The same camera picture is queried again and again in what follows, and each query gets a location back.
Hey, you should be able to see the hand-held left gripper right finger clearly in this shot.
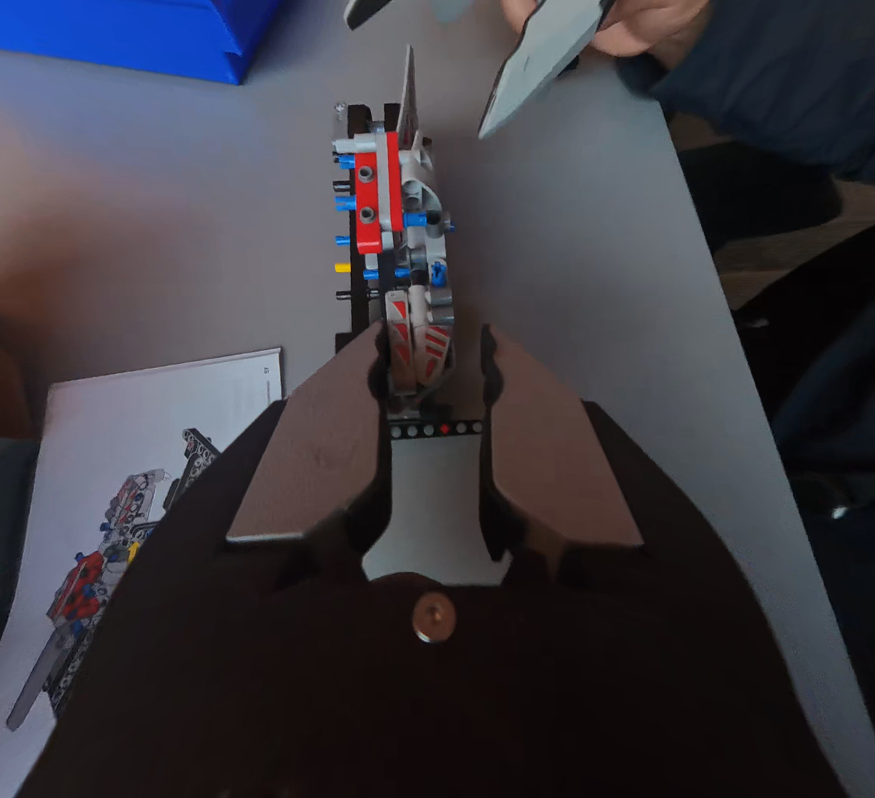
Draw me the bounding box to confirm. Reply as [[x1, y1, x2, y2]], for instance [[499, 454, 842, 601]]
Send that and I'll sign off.
[[479, 325, 643, 563]]

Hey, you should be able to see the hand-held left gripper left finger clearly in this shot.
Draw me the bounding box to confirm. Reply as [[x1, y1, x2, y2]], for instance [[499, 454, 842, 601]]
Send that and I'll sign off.
[[227, 323, 394, 570]]

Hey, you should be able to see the black lego chassis assembly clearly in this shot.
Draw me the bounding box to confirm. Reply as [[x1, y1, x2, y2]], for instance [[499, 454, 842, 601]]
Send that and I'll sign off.
[[331, 45, 488, 441]]

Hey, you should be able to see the person's right forearm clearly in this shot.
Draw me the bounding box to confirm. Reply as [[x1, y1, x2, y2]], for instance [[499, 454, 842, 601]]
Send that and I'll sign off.
[[615, 0, 875, 180]]

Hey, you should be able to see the lego instruction booklet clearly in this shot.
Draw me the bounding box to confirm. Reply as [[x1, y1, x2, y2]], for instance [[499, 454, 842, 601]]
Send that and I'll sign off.
[[0, 347, 283, 737]]

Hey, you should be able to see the person's dark blue clothing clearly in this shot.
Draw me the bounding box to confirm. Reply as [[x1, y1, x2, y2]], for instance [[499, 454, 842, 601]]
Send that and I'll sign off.
[[673, 128, 875, 744]]

